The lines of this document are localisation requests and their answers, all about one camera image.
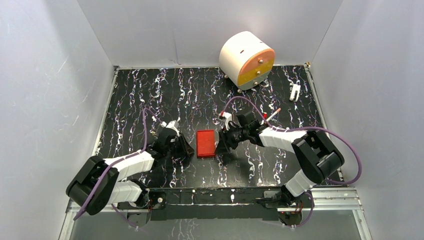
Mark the pink capped white pen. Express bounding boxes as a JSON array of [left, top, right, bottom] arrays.
[[266, 108, 281, 122]]

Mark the aluminium frame rail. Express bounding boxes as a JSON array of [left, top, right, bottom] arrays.
[[58, 187, 372, 240]]

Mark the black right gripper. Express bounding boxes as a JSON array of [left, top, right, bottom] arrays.
[[214, 124, 249, 155]]

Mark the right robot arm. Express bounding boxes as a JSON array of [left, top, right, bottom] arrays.
[[215, 112, 345, 207]]

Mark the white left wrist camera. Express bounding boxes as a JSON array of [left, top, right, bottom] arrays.
[[160, 120, 180, 137]]

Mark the red paper box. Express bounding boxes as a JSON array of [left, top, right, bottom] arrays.
[[196, 129, 216, 158]]

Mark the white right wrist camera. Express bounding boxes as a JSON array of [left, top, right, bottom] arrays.
[[218, 111, 233, 130]]

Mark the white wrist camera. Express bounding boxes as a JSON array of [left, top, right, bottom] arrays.
[[160, 120, 180, 137], [218, 111, 233, 130]]

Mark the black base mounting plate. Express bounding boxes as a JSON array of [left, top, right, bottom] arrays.
[[117, 186, 313, 223]]

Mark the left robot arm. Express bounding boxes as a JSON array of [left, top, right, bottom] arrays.
[[65, 127, 195, 215]]

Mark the white round drawer cabinet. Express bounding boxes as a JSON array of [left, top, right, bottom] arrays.
[[218, 31, 276, 92]]

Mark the white clip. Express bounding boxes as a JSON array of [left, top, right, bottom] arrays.
[[289, 84, 301, 102]]

